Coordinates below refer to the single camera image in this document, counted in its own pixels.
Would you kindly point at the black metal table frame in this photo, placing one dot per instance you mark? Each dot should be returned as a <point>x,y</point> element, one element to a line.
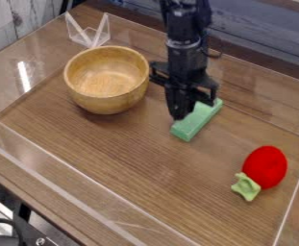
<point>39,232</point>

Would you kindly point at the small green plastic toy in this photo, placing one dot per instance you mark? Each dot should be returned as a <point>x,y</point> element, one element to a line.
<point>246,187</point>

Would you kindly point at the red plush ball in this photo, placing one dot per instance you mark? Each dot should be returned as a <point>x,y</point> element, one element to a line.
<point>266,166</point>

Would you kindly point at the brown wooden bowl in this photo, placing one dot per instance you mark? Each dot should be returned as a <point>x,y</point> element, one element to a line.
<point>107,79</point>

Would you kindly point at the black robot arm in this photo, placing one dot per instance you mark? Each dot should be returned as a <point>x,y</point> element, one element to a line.
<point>188,19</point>

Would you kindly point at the green rectangular block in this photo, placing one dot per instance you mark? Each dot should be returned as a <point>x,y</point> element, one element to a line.
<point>185,129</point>

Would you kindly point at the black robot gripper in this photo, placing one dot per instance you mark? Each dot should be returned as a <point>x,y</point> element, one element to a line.
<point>185,72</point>

